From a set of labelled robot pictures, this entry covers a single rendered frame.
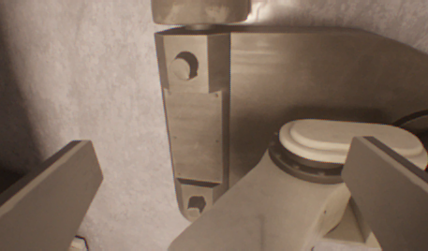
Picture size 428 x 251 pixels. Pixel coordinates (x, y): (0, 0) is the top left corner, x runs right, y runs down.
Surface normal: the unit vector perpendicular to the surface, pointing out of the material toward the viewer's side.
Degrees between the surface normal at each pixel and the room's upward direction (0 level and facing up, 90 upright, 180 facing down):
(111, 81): 0
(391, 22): 0
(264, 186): 90
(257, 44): 0
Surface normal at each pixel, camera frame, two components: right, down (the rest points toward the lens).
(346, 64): -0.21, 0.47
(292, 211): -0.02, -0.88
